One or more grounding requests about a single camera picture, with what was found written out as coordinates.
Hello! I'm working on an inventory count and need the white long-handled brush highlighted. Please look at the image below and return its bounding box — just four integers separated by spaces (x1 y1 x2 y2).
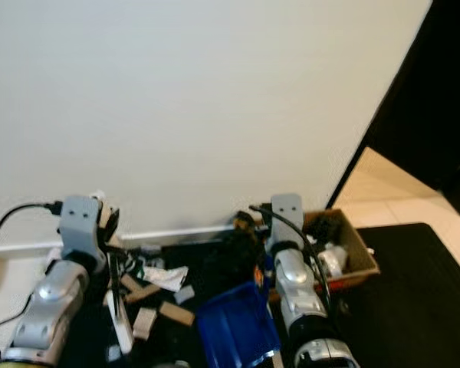
90 190 136 355

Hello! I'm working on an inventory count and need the large black crumpled bag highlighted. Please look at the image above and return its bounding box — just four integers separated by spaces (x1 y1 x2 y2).
211 211 273 284

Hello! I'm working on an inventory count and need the small black crumpled bag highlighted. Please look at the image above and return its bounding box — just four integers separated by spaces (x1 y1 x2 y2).
307 215 338 242

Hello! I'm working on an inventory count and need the white plastic bottle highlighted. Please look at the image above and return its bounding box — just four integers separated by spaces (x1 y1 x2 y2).
318 244 346 277

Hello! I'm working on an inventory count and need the brown cardboard piece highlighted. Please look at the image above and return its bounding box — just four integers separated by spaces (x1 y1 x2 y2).
159 301 194 327
123 280 162 304

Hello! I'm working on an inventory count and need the white green printed wrapper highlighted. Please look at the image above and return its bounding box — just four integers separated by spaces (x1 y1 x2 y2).
142 264 189 292

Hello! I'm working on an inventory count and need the brown cardboard box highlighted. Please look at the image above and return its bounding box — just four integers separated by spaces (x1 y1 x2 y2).
272 209 380 292

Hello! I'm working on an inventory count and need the small grey paper scrap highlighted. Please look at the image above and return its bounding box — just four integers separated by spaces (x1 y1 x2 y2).
175 285 194 304

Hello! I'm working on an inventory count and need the white paper scrap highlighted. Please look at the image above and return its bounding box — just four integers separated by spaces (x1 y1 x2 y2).
132 307 158 342

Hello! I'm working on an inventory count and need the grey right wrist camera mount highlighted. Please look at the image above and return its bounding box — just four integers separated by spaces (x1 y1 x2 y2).
270 194 305 254

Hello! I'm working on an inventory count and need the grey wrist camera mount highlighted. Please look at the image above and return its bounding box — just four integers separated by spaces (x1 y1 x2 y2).
61 195 105 255
270 194 305 254

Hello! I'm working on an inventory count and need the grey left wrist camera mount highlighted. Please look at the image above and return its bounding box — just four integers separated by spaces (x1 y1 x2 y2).
61 195 105 255

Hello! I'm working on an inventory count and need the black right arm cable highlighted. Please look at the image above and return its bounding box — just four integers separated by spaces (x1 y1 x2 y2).
249 203 334 315

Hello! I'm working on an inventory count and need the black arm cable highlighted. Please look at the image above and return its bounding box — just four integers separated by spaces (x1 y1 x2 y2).
249 203 334 315
0 201 66 332

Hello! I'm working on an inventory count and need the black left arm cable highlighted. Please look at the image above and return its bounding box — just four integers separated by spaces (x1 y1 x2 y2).
0 201 66 332

